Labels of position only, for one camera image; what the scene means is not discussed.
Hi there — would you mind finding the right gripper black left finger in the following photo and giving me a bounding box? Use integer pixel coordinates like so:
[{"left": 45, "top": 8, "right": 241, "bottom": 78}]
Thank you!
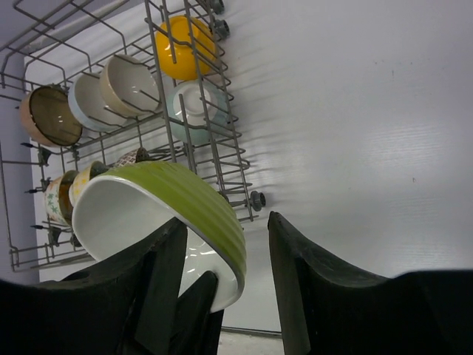
[{"left": 1, "top": 218, "right": 222, "bottom": 354}]

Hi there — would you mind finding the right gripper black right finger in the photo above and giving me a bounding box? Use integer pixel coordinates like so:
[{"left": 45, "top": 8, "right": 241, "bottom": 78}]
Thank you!
[{"left": 268, "top": 212, "right": 472, "bottom": 354}]

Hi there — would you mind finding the white square bowl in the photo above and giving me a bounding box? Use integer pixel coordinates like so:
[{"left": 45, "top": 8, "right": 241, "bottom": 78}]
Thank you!
[{"left": 72, "top": 161, "right": 247, "bottom": 311}]

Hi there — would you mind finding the floral leaf patterned bowl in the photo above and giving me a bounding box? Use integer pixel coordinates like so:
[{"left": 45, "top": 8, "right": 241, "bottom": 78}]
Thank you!
[{"left": 44, "top": 170, "right": 78, "bottom": 226}]

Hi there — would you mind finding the yellow sun patterned bowl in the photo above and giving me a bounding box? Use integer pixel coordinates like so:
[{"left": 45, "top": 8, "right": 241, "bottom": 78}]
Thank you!
[{"left": 69, "top": 161, "right": 109, "bottom": 206}]

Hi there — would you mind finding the dark geometric patterned bowl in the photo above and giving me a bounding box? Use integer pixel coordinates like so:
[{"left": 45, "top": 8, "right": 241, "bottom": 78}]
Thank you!
[{"left": 111, "top": 147, "right": 150, "bottom": 168}]

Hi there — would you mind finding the light teal bowl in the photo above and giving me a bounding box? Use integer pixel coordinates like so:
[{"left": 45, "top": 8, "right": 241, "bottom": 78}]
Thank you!
[{"left": 166, "top": 81, "right": 228, "bottom": 145}]

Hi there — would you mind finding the white round bowl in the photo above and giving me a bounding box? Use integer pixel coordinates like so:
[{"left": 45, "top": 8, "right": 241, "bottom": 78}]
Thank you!
[
  {"left": 99, "top": 55, "right": 160, "bottom": 117},
  {"left": 67, "top": 73, "right": 126, "bottom": 132}
]

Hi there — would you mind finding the brown wooden bowl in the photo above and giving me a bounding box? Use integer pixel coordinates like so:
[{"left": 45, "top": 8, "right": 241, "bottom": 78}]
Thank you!
[{"left": 19, "top": 85, "right": 83, "bottom": 147}]

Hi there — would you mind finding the orange yellow bowl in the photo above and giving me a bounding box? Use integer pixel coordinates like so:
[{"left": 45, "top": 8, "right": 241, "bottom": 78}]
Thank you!
[{"left": 155, "top": 16, "right": 217, "bottom": 81}]

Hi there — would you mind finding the grey wire dish rack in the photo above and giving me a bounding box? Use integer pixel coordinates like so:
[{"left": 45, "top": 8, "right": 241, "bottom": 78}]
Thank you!
[{"left": 1, "top": 1, "right": 265, "bottom": 272}]

